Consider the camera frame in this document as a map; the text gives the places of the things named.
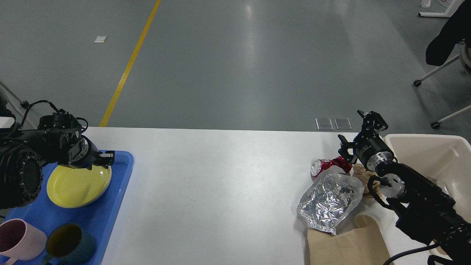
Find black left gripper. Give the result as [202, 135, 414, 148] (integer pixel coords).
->
[72, 136, 115, 170]

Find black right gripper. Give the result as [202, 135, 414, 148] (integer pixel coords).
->
[337, 110, 396, 172]

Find brown paper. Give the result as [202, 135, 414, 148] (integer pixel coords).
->
[353, 163, 382, 197]

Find yellow plastic plate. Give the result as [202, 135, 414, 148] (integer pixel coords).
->
[46, 165, 112, 209]

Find silver foil bag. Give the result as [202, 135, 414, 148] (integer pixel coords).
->
[297, 166, 364, 236]

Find white paper cup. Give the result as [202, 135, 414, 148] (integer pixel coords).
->
[354, 204, 387, 230]

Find teal mug yellow inside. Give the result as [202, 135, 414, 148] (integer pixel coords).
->
[41, 223, 97, 265]

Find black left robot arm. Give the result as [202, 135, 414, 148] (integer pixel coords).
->
[0, 100, 116, 209]

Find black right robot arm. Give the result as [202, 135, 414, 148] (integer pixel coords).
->
[338, 110, 471, 265]

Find right floor outlet cover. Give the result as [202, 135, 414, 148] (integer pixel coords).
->
[334, 119, 352, 130]

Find floor outlet cover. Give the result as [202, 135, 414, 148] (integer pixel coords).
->
[334, 119, 352, 130]
[315, 118, 333, 130]

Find left floor outlet cover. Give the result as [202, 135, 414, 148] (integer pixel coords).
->
[315, 118, 333, 130]

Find crushed red soda can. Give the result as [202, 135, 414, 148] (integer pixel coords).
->
[311, 156, 352, 179]

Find blue plastic tray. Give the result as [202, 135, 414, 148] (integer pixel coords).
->
[6, 151, 134, 265]

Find beige plastic bin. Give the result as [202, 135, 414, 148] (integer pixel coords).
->
[383, 134, 471, 256]

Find grey chair leg with caster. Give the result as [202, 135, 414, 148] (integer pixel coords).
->
[0, 81, 30, 119]

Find brown paper bag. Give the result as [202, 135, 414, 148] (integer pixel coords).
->
[307, 224, 390, 265]

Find pink plastic mug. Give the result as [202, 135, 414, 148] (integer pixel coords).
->
[0, 219, 47, 265]

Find white office chair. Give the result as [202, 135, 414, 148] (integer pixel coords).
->
[413, 42, 471, 129]

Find white desk base far right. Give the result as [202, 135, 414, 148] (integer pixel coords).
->
[418, 0, 464, 18]

